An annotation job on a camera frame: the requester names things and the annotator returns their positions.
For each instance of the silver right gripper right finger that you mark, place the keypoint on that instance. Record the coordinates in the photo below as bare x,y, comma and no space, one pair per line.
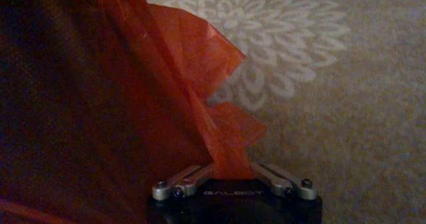
286,182

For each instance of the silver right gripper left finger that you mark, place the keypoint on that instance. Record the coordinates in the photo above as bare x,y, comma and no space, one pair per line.
180,181

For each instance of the orange plastic garbage bag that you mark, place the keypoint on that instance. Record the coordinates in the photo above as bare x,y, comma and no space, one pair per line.
100,104

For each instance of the beige rug with flower pattern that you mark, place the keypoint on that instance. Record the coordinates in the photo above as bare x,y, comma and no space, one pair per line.
326,91

